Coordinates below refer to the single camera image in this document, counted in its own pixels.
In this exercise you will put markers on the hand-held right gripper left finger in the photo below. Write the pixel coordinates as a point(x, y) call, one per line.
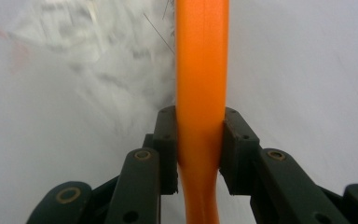
point(164, 149)

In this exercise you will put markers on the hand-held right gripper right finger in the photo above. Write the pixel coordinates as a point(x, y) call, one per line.
point(242, 149)

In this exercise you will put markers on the pile of white paper scraps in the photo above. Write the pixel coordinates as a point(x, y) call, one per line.
point(105, 46)

